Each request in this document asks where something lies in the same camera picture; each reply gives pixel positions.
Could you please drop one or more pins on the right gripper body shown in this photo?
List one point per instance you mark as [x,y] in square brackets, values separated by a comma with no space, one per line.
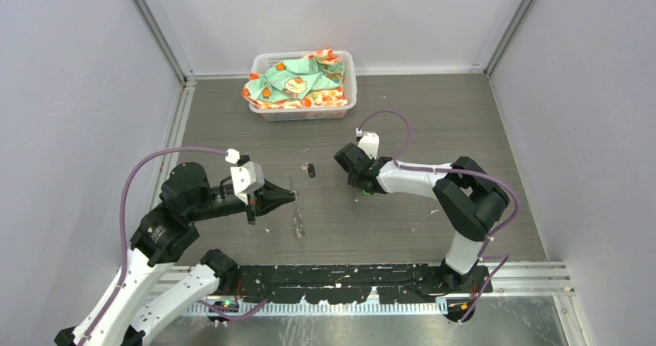
[353,180]

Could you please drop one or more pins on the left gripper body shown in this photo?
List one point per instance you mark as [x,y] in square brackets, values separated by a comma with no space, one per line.
[251,207]

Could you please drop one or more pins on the large metal keyring holder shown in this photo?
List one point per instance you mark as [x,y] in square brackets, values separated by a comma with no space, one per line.
[297,225]

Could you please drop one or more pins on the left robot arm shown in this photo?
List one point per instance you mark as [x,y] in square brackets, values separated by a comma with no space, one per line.
[124,316]

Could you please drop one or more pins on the white plastic basket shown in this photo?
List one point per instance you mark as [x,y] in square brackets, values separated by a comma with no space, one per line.
[266,60]

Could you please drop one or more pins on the green orange patterned cloth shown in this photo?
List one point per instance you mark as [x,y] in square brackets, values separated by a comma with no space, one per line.
[313,81]

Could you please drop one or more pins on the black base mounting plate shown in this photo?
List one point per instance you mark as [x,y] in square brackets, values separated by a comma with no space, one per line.
[348,284]

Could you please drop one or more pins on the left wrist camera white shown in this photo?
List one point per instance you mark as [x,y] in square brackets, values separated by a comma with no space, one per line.
[246,180]

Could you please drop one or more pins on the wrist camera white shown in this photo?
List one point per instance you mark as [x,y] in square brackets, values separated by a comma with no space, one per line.
[246,180]
[369,142]

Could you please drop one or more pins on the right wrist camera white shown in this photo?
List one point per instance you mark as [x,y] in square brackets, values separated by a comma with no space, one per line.
[369,142]

